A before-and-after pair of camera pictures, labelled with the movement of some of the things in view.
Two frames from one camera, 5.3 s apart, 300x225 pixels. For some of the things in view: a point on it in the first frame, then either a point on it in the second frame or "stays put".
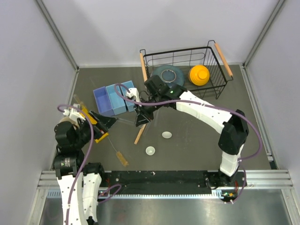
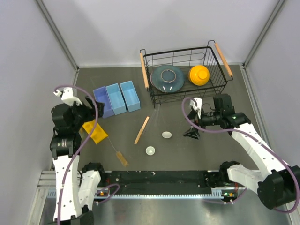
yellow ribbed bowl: (199, 75) stays put
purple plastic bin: (103, 101) stays put
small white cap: (167, 134) stays put
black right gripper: (141, 119) -> (192, 132)
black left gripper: (104, 122) -> (91, 111)
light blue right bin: (130, 105) stays put
